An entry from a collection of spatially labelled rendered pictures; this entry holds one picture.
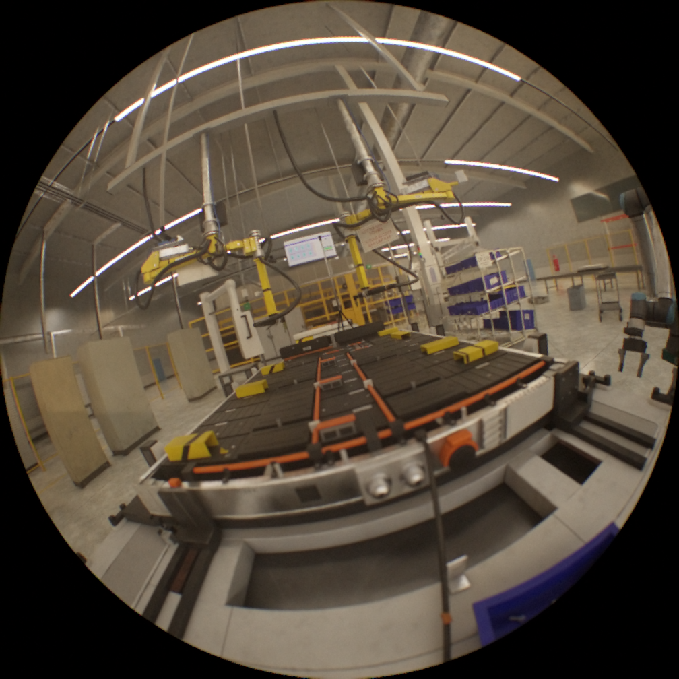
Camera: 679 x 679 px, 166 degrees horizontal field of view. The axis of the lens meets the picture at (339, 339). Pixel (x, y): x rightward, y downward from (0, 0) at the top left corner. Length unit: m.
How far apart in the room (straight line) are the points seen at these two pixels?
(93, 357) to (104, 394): 0.67
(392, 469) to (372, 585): 0.26
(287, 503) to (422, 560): 0.30
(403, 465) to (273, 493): 0.26
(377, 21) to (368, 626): 10.59
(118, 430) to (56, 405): 1.33
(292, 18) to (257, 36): 1.16
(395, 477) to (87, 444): 4.52
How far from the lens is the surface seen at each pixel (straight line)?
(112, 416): 4.92
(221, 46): 9.49
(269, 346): 10.81
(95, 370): 4.88
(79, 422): 4.61
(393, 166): 6.28
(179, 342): 7.28
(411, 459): 0.46
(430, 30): 7.97
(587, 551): 0.42
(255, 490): 0.52
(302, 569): 0.60
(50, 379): 4.50
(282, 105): 2.53
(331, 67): 10.04
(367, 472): 0.45
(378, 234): 2.10
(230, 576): 0.59
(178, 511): 0.67
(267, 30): 9.53
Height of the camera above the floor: 1.27
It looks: 6 degrees down
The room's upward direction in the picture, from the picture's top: 15 degrees counter-clockwise
